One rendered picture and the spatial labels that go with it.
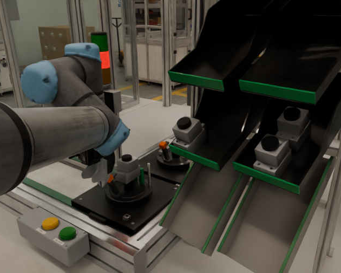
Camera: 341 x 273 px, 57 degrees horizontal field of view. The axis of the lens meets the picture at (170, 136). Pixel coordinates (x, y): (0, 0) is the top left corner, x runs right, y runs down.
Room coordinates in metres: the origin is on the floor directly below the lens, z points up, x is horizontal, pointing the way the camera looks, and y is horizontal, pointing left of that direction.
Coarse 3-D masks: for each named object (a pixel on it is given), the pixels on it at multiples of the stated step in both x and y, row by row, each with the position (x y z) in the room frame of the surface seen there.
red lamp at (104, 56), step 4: (100, 52) 0.98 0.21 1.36; (104, 52) 0.99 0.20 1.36; (108, 52) 1.00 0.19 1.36; (100, 56) 0.98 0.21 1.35; (104, 56) 0.98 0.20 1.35; (108, 56) 1.00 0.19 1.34; (104, 60) 0.98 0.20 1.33; (108, 60) 1.00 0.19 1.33; (104, 64) 0.98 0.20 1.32; (108, 64) 0.99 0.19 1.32
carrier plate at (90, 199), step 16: (144, 176) 0.90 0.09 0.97; (96, 192) 0.81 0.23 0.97; (160, 192) 0.80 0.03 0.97; (80, 208) 0.74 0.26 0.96; (96, 208) 0.73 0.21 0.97; (112, 208) 0.73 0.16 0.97; (128, 208) 0.73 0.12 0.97; (144, 208) 0.72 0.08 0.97; (160, 208) 0.73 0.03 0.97; (112, 224) 0.67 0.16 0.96; (128, 224) 0.66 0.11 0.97; (144, 224) 0.67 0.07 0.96
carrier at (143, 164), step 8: (168, 144) 1.12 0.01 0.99; (152, 152) 1.08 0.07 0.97; (160, 152) 1.02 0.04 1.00; (168, 152) 1.04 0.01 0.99; (144, 160) 1.02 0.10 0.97; (152, 160) 1.01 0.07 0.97; (160, 160) 0.97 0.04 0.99; (168, 160) 0.96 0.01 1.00; (176, 160) 0.97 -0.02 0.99; (184, 160) 0.97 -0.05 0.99; (144, 168) 0.95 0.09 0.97; (152, 168) 0.95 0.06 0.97; (160, 168) 0.95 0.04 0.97; (168, 168) 0.94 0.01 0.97; (176, 168) 0.94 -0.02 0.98; (184, 168) 0.94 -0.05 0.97; (152, 176) 0.92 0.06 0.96; (160, 176) 0.90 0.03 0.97; (168, 176) 0.90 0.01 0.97; (176, 176) 0.90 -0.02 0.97; (184, 176) 0.90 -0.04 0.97
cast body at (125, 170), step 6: (126, 156) 0.80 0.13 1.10; (120, 162) 0.79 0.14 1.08; (126, 162) 0.78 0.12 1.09; (132, 162) 0.78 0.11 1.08; (138, 162) 0.81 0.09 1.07; (120, 168) 0.79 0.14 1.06; (126, 168) 0.77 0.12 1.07; (132, 168) 0.78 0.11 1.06; (138, 168) 0.80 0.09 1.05; (120, 174) 0.77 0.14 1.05; (126, 174) 0.76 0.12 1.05; (132, 174) 0.78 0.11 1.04; (138, 174) 0.80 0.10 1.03; (120, 180) 0.77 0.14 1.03; (126, 180) 0.76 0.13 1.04
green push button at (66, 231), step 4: (64, 228) 0.64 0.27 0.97; (68, 228) 0.64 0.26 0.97; (72, 228) 0.64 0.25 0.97; (60, 232) 0.62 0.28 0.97; (64, 232) 0.62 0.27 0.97; (68, 232) 0.62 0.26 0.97; (72, 232) 0.62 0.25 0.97; (60, 236) 0.62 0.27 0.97; (64, 236) 0.61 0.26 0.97; (68, 236) 0.61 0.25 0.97; (72, 236) 0.62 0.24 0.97
